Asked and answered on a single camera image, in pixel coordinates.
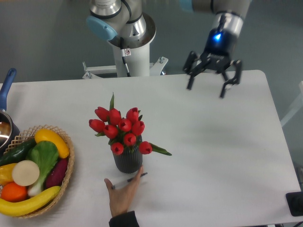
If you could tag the dark sleeved forearm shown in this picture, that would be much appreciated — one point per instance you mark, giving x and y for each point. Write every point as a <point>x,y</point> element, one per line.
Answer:
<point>124,220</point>

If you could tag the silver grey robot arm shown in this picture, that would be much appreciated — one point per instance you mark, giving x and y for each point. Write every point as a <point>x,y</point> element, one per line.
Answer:
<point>130,31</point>

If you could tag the white frame leg right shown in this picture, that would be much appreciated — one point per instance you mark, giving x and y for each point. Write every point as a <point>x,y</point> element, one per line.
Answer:
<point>294,107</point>

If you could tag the orange fruit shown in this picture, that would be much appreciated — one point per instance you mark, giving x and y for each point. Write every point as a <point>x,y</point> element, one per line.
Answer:
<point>13,192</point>

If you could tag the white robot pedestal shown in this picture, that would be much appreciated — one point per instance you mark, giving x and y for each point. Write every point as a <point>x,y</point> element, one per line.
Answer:
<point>129,63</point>

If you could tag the woven wicker basket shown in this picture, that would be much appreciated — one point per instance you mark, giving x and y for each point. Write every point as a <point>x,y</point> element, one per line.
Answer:
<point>29,134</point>

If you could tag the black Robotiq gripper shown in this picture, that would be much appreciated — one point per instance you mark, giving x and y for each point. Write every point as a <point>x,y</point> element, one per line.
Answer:
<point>218,51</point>

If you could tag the bare human hand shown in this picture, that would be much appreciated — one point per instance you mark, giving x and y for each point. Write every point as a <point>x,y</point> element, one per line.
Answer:
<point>121,199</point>

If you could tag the yellow bell pepper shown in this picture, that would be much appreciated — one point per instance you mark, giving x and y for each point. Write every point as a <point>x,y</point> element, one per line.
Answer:
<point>6,173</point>

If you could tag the dark grey ribbed vase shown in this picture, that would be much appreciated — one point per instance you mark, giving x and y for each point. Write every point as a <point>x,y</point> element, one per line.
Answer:
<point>130,160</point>

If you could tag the yellow banana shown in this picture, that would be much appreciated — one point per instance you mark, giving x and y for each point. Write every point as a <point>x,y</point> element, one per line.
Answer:
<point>16,209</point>

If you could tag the green bok choy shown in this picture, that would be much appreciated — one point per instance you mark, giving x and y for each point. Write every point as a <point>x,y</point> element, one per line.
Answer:
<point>45,155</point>

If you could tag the black device at edge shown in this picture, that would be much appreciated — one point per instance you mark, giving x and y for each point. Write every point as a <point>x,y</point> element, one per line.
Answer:
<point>295,203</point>

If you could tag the dark green cucumber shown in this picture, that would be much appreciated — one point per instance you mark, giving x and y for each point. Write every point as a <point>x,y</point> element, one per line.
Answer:
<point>18,153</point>

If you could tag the blue handled steel pot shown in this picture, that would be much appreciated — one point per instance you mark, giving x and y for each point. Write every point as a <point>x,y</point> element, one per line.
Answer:
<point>8,130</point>

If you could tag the black pen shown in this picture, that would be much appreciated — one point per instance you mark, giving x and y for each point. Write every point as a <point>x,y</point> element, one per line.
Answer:
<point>123,183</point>

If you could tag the red tulip bouquet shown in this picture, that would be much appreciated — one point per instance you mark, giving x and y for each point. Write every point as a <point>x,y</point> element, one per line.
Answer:
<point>124,133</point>

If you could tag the purple sweet potato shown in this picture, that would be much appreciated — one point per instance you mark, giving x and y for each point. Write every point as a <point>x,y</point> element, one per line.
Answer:
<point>55,178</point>

